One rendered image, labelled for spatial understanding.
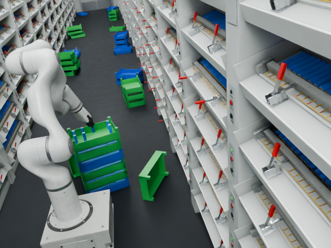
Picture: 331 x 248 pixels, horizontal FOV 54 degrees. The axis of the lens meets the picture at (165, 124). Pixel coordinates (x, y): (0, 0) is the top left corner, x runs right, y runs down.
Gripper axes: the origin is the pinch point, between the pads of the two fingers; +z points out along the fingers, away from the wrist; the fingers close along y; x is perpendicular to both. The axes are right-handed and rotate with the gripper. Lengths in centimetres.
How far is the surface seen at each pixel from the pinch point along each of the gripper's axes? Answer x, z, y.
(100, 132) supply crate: 4.5, 18.3, -7.0
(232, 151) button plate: -15, -44, 113
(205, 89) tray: 12, -37, 88
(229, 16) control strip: 3, -80, 112
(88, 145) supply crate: -10.2, 9.9, 0.3
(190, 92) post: 25, -17, 67
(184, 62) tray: 30, -33, 66
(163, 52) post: 69, 0, 15
